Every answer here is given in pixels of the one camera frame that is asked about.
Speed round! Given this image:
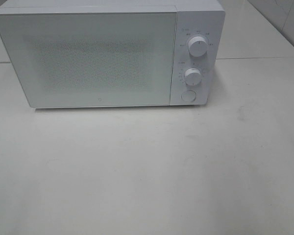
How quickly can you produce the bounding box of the round white door-release button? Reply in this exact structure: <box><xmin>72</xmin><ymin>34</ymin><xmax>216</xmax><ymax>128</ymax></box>
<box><xmin>181</xmin><ymin>91</ymin><xmax>196</xmax><ymax>103</ymax></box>

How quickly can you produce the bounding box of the white microwave knob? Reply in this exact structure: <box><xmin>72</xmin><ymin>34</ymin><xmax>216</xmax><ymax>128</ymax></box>
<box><xmin>184</xmin><ymin>68</ymin><xmax>202</xmax><ymax>86</ymax></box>
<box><xmin>188</xmin><ymin>35</ymin><xmax>208</xmax><ymax>57</ymax></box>

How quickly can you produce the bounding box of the white microwave door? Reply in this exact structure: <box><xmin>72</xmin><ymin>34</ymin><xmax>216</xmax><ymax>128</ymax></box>
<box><xmin>0</xmin><ymin>13</ymin><xmax>176</xmax><ymax>108</ymax></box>

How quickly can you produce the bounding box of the white microwave oven body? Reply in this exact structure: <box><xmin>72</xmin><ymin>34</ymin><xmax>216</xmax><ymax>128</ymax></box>
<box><xmin>0</xmin><ymin>0</ymin><xmax>225</xmax><ymax>107</ymax></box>

